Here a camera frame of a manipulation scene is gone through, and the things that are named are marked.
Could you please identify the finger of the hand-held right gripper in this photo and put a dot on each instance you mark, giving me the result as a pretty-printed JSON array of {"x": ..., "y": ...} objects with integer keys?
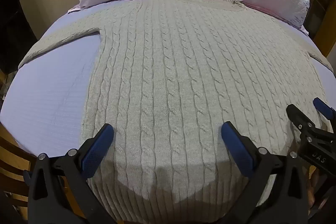
[
  {"x": 296, "y": 116},
  {"x": 323, "y": 107}
]

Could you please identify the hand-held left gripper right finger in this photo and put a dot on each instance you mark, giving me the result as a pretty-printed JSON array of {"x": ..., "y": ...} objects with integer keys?
[{"x": 237, "y": 148}]

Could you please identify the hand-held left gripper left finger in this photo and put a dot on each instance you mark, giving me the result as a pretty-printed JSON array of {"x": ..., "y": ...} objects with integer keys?
[{"x": 95, "y": 153}]

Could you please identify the lavender bed sheet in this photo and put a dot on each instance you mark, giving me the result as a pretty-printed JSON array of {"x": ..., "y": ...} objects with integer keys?
[{"x": 52, "y": 95}]

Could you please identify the wooden headboard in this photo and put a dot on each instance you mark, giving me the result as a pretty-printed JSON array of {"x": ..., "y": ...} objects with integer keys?
[{"x": 319, "y": 16}]

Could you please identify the dark furniture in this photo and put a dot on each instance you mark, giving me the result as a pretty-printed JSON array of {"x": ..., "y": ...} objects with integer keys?
[{"x": 15, "y": 29}]

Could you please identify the wooden bed frame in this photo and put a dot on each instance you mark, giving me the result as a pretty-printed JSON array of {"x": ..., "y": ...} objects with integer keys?
[{"x": 13, "y": 161}]

